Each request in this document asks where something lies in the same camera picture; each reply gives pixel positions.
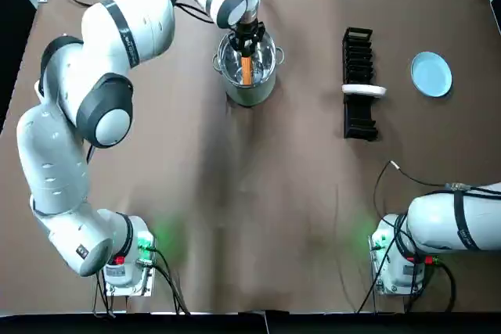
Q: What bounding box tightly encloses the black right base cable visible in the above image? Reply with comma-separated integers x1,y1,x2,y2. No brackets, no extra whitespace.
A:
358,257,457,314

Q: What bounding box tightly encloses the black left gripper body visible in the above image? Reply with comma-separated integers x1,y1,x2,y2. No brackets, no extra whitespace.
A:
233,23,262,37

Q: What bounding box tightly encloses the stainless steel pot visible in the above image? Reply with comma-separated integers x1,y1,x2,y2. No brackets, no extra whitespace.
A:
212,31,285,107

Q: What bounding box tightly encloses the black left base cable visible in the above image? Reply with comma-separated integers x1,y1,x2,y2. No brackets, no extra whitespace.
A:
153,246,192,316

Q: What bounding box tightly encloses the black dish rack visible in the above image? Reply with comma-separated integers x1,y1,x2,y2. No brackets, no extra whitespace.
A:
342,27,380,142

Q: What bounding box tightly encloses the light blue plate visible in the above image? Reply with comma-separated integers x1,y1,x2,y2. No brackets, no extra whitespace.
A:
409,51,453,98

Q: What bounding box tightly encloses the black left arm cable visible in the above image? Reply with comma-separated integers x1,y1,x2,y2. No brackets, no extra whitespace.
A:
174,2,215,25

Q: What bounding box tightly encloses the black loose-ended arm cable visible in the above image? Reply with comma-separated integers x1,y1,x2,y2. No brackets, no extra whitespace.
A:
373,160,501,229

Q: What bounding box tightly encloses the black base cable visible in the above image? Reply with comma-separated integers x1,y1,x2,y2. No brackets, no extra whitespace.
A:
153,246,192,316
358,257,457,314

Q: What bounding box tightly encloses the white plate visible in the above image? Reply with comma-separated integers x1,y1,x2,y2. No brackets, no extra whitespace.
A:
341,83,387,99

